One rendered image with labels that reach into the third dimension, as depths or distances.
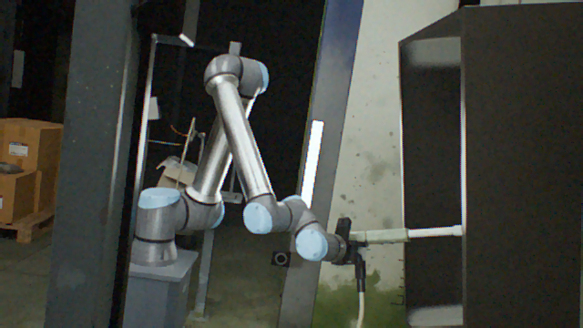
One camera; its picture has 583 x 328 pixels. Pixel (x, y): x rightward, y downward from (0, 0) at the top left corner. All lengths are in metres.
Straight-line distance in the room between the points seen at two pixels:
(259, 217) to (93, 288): 0.85
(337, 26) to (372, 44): 0.20
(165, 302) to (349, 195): 1.14
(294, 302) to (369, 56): 1.39
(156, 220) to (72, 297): 1.26
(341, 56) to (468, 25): 1.14
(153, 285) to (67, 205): 1.29
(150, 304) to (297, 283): 1.00
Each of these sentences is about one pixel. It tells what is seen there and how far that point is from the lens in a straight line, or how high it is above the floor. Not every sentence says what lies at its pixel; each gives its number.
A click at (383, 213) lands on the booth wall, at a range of 2.46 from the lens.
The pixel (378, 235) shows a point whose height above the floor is 0.91.
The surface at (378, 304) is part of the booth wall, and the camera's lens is 2.61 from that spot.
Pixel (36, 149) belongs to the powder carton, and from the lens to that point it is 4.29.
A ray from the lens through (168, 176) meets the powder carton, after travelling 3.88.
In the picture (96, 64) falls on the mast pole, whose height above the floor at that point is 1.28.
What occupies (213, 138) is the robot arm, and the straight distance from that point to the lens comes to 1.71.
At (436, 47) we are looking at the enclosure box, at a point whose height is 1.64.
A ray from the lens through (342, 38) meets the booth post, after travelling 2.40.
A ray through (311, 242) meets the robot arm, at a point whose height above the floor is 0.91.
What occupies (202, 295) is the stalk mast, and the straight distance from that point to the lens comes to 2.80.
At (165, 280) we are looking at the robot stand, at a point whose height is 0.62.
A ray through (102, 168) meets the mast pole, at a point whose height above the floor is 1.19.
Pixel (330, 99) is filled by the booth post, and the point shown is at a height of 1.39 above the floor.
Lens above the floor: 1.26
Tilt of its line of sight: 6 degrees down
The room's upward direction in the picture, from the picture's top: 9 degrees clockwise
